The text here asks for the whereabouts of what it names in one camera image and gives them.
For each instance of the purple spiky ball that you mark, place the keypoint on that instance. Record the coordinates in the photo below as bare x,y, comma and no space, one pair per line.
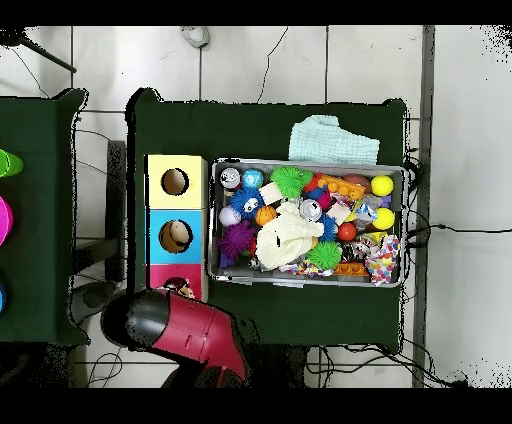
237,238

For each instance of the cream yellow muslin cloth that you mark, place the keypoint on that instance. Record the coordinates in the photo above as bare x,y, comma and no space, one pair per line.
288,238

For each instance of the mint green muslin cloth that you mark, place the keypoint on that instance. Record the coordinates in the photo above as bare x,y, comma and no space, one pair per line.
332,142

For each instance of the brown teddy bear plush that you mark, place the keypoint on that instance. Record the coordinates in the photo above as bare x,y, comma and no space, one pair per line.
178,286

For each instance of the clear mesh bin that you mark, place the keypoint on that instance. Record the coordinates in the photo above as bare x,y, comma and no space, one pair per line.
228,276

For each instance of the wooden box with three holes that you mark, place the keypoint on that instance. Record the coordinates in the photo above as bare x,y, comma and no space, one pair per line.
156,232

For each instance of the small orange basketball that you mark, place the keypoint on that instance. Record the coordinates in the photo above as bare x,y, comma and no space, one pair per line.
266,215

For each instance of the blue spiky ball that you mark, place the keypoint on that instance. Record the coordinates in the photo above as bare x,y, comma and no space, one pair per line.
246,202

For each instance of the white baseball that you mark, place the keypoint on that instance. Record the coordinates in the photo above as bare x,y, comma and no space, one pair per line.
230,216

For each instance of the silver can with pull tab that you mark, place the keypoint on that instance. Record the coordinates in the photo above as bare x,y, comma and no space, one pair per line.
230,178

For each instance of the large green spiky ball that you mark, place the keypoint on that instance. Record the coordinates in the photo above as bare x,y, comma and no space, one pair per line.
290,182

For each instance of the silver can with open top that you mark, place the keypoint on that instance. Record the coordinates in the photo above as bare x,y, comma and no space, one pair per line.
310,210

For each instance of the small green spiky ball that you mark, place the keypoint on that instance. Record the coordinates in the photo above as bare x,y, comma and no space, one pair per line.
325,255

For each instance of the dark green table cloth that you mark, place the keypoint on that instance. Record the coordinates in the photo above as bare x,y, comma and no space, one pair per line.
264,128

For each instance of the yellow ball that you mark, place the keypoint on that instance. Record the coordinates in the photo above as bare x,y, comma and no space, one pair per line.
382,186

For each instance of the black floor stand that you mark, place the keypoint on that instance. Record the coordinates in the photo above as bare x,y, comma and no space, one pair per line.
116,208

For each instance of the green cloth side table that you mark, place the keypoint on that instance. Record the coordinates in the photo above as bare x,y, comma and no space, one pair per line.
44,240

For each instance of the green cup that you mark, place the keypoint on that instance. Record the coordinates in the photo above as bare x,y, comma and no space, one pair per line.
8,164

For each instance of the pink bowl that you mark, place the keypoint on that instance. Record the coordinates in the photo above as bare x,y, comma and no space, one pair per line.
3,220

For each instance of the blue cup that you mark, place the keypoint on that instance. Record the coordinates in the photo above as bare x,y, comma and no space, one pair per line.
2,298

